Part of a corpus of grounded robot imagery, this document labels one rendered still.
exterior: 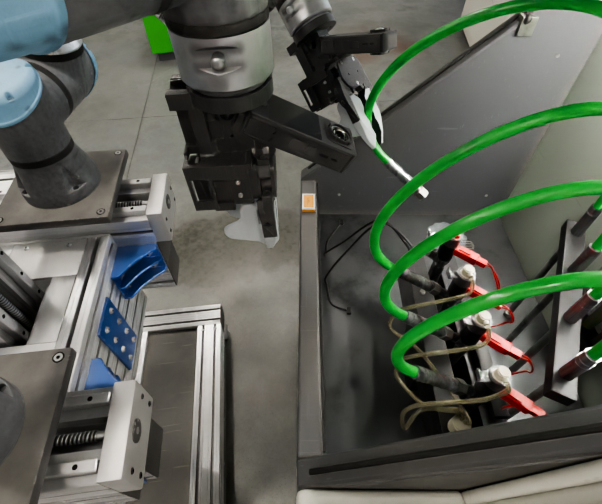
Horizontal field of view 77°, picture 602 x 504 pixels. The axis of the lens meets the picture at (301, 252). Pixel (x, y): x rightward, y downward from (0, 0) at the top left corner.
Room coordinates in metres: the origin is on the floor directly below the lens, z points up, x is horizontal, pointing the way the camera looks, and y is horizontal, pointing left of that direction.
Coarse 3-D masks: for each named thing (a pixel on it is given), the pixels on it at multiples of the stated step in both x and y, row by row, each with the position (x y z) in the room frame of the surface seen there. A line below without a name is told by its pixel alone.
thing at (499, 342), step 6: (492, 336) 0.25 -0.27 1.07; (498, 336) 0.25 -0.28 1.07; (492, 342) 0.24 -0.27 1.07; (498, 342) 0.24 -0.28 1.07; (504, 342) 0.24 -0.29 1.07; (510, 342) 0.24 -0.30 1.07; (498, 348) 0.23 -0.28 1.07; (504, 348) 0.23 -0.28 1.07; (510, 348) 0.23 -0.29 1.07; (516, 348) 0.23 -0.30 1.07; (504, 354) 0.23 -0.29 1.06; (510, 354) 0.22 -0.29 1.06; (516, 354) 0.22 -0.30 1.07
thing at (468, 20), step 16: (512, 0) 0.51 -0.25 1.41; (528, 0) 0.50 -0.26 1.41; (544, 0) 0.49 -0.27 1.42; (560, 0) 0.48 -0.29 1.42; (576, 0) 0.48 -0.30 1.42; (592, 0) 0.47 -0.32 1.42; (464, 16) 0.52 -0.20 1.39; (480, 16) 0.51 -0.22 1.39; (496, 16) 0.50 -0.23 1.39; (432, 32) 0.53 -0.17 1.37; (448, 32) 0.52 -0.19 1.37; (416, 48) 0.53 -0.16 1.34; (400, 64) 0.54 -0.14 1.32; (384, 80) 0.55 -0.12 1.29; (368, 96) 0.56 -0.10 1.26; (368, 112) 0.55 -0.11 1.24; (384, 160) 0.54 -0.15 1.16; (592, 208) 0.42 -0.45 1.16
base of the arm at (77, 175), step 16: (48, 160) 0.57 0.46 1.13; (64, 160) 0.59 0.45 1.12; (80, 160) 0.62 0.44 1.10; (16, 176) 0.57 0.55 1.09; (32, 176) 0.56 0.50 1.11; (48, 176) 0.56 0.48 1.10; (64, 176) 0.57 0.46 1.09; (80, 176) 0.59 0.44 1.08; (96, 176) 0.62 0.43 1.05; (32, 192) 0.55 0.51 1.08; (48, 192) 0.55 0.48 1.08; (64, 192) 0.56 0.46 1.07; (80, 192) 0.57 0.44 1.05; (48, 208) 0.54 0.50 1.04
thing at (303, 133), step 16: (272, 96) 0.33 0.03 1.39; (256, 112) 0.29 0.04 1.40; (272, 112) 0.30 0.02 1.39; (288, 112) 0.31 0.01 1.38; (304, 112) 0.33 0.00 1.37; (240, 128) 0.29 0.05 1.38; (256, 128) 0.29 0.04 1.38; (272, 128) 0.29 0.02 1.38; (288, 128) 0.29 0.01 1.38; (304, 128) 0.30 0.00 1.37; (320, 128) 0.31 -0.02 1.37; (336, 128) 0.32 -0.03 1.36; (272, 144) 0.29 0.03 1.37; (288, 144) 0.29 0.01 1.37; (304, 144) 0.29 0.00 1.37; (320, 144) 0.29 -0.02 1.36; (336, 144) 0.30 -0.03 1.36; (352, 144) 0.31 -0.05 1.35; (320, 160) 0.29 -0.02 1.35; (336, 160) 0.29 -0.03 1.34; (352, 160) 0.30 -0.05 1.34
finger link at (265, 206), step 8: (264, 184) 0.28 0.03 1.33; (264, 192) 0.27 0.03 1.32; (264, 200) 0.26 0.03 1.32; (272, 200) 0.27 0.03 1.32; (264, 208) 0.26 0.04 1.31; (272, 208) 0.26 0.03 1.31; (264, 216) 0.26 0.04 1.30; (272, 216) 0.26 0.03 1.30; (264, 224) 0.27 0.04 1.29; (272, 224) 0.26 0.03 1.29; (264, 232) 0.27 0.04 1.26; (272, 232) 0.27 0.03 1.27
